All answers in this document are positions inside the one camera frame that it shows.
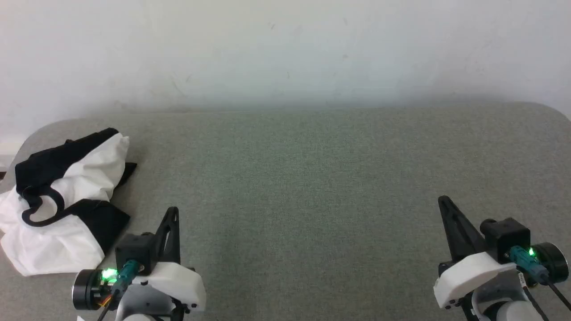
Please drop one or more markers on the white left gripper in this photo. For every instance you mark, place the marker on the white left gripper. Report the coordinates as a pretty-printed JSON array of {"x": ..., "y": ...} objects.
[{"x": 178, "y": 281}]

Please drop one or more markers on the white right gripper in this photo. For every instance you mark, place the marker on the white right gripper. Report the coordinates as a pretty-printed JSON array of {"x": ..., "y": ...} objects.
[{"x": 468, "y": 272}]

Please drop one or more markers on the white and black t-shirt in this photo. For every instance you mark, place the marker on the white and black t-shirt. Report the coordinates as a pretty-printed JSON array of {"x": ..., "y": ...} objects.
[{"x": 80, "y": 169}]

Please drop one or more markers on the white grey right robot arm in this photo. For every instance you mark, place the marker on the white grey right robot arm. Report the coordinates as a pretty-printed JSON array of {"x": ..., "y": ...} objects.
[{"x": 553, "y": 261}]

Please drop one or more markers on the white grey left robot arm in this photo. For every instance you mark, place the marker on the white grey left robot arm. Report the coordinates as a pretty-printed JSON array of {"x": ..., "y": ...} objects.
[{"x": 87, "y": 290}]

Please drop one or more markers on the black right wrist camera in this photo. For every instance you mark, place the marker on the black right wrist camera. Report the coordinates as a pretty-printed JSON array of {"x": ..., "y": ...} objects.
[{"x": 508, "y": 234}]

